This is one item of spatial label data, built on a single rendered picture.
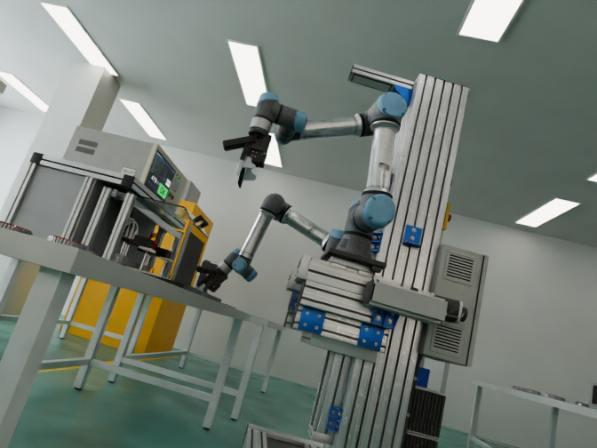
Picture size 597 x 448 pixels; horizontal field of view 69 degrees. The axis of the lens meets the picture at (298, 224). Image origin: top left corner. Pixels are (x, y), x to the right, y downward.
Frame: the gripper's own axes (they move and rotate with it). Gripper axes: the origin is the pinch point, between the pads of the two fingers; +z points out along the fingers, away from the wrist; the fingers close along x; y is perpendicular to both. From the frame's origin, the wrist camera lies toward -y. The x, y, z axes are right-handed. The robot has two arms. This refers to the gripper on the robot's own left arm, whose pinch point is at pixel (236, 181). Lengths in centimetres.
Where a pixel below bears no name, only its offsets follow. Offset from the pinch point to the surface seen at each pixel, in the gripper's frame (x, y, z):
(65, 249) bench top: -61, -19, 41
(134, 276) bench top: -34, -12, 42
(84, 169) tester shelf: 22, -62, 6
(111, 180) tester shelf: 20, -50, 7
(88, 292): 413, -190, 64
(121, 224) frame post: 21, -40, 23
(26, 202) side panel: 26, -80, 24
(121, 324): 405, -137, 88
